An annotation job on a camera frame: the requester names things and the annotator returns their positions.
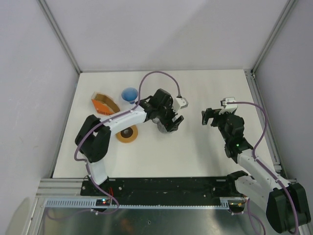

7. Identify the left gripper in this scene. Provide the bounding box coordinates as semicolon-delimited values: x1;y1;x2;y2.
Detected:
156;98;183;132

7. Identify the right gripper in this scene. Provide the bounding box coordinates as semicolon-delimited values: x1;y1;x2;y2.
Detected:
201;108;235;142

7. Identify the clear glass server jug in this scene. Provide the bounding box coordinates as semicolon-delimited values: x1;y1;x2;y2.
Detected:
152;118;170;134

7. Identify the wooden dripper holder ring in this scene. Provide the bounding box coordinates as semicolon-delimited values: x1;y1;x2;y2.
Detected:
115;126;138;143

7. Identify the blue cone dripper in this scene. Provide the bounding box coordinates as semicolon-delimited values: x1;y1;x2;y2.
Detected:
121;87;138;104

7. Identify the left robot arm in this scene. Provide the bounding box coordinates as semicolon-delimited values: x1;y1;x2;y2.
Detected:
74;89;188;196

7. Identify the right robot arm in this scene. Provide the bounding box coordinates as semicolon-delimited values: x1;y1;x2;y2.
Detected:
201;108;311;234

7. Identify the orange coffee filter box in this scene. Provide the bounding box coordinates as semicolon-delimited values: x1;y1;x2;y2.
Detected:
91;92;120;116

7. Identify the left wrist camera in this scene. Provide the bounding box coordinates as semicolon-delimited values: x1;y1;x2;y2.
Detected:
173;97;188;111

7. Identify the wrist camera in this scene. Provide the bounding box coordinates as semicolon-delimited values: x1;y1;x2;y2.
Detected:
221;97;236;108
173;97;188;111

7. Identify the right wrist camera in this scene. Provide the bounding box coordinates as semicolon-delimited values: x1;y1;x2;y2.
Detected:
221;97;236;108

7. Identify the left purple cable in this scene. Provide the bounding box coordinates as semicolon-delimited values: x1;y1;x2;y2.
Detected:
74;70;182;216

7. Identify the purple cable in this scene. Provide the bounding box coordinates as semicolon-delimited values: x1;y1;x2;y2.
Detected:
229;101;299;235
74;70;182;216

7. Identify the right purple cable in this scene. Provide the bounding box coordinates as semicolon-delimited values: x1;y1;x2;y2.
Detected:
229;101;299;235

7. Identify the grey cable duct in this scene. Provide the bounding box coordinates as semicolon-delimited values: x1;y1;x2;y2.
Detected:
44;197;231;209

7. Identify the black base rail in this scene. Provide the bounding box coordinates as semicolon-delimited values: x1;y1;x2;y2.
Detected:
80;176;245;207

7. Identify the right aluminium frame post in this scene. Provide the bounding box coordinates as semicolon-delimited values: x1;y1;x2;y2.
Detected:
250;0;298;74

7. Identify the aluminium frame post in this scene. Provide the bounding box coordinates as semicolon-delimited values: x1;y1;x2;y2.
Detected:
250;0;298;74
36;0;82;74

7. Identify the left aluminium frame post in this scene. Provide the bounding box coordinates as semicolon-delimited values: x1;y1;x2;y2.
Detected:
36;0;82;74

